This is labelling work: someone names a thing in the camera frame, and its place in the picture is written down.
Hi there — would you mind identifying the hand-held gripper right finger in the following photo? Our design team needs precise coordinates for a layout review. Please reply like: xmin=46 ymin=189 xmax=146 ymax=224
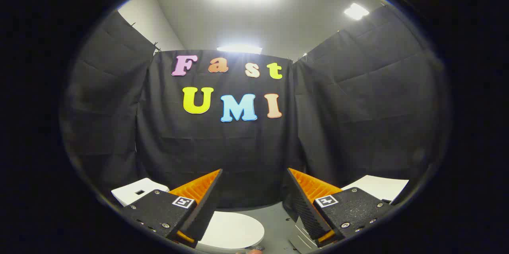
xmin=283 ymin=168 xmax=394 ymax=248

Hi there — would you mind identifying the white toilet tank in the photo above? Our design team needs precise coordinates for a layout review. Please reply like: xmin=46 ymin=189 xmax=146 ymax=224
xmin=111 ymin=178 xmax=170 ymax=207

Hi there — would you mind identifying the long ceiling light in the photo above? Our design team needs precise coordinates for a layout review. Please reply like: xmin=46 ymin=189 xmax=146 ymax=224
xmin=217 ymin=45 xmax=263 ymax=55

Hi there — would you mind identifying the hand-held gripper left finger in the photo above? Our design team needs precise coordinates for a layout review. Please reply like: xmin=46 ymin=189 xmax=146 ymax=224
xmin=119 ymin=169 xmax=223 ymax=248

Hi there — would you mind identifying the grey ribbed cabinet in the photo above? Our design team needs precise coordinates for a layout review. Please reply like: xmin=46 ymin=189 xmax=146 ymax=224
xmin=288 ymin=175 xmax=410 ymax=253

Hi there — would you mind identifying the small ceiling light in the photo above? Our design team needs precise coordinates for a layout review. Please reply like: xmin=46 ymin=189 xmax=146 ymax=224
xmin=344 ymin=3 xmax=370 ymax=21

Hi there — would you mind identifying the white toilet lid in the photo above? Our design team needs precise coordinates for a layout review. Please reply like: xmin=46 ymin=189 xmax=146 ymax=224
xmin=197 ymin=211 xmax=265 ymax=250

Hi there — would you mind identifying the black backdrop cloth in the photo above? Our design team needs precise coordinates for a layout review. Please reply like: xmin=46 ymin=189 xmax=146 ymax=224
xmin=60 ymin=6 xmax=450 ymax=211

